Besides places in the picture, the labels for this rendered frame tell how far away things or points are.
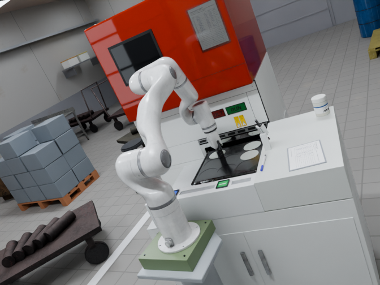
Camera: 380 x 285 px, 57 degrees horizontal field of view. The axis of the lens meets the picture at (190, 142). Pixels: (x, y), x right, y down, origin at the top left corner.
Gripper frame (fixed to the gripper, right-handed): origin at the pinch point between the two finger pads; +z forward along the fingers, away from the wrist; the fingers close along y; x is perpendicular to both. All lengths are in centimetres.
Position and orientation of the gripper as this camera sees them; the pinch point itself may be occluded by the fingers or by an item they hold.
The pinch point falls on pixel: (220, 153)
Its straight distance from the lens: 195.7
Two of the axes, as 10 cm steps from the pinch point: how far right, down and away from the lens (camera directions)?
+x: 8.7, -4.6, 1.8
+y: 3.1, 2.1, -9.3
